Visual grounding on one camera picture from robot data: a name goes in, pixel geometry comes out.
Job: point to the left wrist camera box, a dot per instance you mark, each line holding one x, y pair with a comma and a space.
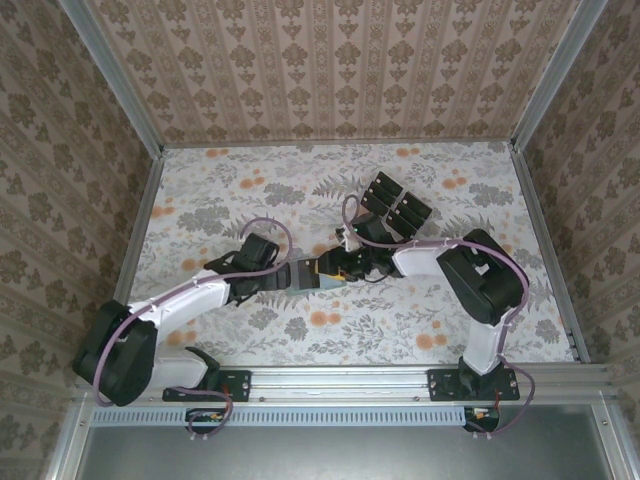
257, 250

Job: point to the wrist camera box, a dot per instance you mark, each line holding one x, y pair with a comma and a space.
257, 250
374, 231

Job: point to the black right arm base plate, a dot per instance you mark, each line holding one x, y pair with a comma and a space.
442, 387

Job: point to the aluminium frame bar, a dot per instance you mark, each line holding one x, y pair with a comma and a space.
607, 450
67, 450

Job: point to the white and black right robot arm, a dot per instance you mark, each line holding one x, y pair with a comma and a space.
417, 260

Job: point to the floral patterned table cover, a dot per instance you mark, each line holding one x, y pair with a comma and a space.
350, 345

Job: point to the green card holder wallet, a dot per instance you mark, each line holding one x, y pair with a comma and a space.
307, 277

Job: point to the aluminium mounting rail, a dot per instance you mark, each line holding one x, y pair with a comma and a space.
340, 385

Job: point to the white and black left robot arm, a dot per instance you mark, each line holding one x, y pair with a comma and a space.
185, 300

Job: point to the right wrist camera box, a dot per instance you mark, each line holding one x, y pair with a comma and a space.
374, 231

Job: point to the grey sheet metal panel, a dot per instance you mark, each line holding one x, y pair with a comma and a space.
340, 455

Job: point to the aluminium side frame rail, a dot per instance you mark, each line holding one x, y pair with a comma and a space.
131, 250
539, 225

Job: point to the aluminium thin frame rail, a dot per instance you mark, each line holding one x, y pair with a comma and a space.
340, 144

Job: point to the black credit card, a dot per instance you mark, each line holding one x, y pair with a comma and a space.
381, 195
401, 224
410, 216
374, 204
389, 183
419, 206

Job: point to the aluminium frame post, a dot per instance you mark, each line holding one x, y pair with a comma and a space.
114, 75
556, 75

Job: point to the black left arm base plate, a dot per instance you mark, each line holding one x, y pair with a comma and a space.
239, 382

